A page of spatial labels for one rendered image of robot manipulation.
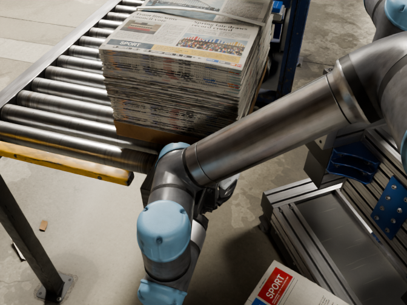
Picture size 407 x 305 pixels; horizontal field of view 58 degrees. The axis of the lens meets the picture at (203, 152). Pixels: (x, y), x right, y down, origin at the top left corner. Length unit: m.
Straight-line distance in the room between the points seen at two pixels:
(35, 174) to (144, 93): 1.35
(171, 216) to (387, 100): 0.30
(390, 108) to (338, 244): 1.06
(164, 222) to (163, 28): 0.43
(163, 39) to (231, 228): 1.08
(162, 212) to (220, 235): 1.13
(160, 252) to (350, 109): 0.31
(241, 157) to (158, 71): 0.27
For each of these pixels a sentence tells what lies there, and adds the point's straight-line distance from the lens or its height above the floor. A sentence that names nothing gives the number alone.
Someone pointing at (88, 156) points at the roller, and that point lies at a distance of 0.88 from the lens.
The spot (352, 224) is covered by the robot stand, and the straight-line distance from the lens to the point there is 1.52.
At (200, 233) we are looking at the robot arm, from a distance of 0.66.
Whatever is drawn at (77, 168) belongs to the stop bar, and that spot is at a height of 0.82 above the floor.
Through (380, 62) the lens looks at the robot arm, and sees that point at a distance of 0.47.
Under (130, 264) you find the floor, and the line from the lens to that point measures 1.59.
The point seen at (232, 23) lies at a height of 1.03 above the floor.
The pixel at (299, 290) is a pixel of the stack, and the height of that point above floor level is 0.83.
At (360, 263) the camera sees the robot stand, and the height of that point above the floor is 0.21.
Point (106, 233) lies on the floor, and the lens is 1.69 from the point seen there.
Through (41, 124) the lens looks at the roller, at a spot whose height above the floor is 0.78.
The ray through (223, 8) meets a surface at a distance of 0.88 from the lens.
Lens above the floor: 1.38
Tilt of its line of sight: 45 degrees down
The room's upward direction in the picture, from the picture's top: straight up
